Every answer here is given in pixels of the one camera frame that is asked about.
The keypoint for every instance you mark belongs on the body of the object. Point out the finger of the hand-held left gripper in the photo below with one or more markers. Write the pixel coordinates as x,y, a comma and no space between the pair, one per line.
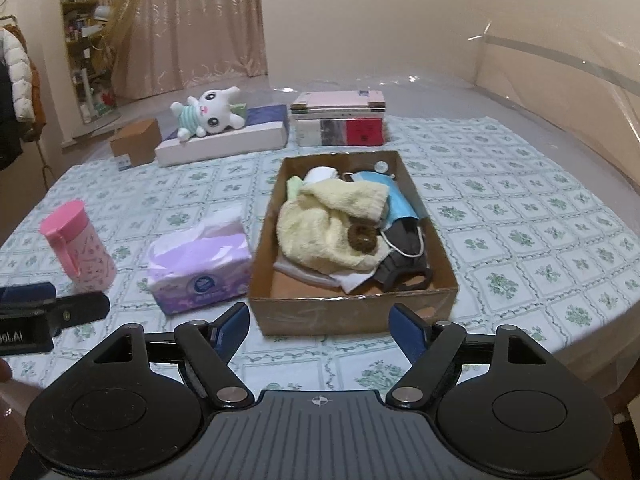
27,292
80,310

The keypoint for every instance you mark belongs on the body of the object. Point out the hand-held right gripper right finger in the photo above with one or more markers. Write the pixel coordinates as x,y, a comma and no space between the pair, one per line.
405,330

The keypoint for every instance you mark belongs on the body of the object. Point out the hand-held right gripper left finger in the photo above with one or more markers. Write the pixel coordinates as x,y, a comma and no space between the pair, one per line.
235,325

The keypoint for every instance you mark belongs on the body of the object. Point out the brown hair scrunchie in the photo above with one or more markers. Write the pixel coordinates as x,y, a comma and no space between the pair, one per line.
354,242

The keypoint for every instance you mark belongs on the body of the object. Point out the blue face mask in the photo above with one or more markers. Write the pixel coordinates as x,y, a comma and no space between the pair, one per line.
400,205

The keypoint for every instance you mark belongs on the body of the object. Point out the cream yellow towel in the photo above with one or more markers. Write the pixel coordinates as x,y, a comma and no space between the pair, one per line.
320,230

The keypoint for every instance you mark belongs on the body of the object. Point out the light green cloth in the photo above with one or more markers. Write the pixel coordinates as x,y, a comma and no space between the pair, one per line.
295,187

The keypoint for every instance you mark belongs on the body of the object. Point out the pink lidded cup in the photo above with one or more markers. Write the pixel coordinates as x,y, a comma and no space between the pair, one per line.
85,255

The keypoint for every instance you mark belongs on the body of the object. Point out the purple tissue pack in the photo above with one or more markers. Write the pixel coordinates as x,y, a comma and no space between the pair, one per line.
200,270

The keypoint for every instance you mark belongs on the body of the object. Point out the green floral tablecloth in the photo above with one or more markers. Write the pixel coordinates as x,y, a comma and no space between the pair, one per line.
500,210

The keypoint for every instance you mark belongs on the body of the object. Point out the small closed cardboard box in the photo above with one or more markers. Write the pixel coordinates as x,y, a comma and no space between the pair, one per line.
137,142

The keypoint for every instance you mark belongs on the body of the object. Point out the flat white blue box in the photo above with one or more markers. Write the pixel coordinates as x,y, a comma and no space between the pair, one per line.
225,145

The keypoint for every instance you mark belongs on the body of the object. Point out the orange brown jacket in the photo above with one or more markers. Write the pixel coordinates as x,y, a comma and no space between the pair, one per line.
36,100

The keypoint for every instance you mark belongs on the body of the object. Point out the thick red white book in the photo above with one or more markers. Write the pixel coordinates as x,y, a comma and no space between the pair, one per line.
360,132

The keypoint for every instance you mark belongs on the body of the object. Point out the small green box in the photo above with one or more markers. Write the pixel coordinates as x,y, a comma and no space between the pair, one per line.
240,110

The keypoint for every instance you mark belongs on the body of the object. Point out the white plush rabbit toy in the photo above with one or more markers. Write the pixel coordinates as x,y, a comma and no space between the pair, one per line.
215,110

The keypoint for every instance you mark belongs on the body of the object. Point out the white puffer jacket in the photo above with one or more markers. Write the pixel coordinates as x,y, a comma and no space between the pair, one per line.
15,70

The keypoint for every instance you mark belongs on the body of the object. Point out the thin white book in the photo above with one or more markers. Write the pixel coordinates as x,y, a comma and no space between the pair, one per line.
325,114

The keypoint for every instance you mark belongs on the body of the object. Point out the pink cover book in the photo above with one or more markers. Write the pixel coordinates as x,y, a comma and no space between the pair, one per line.
340,99

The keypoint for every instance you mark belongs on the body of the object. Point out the clear plastic sheet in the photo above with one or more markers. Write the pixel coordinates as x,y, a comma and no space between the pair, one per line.
575,90

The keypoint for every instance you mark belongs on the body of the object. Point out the beige curtain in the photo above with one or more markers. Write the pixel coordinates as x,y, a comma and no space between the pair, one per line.
200,20

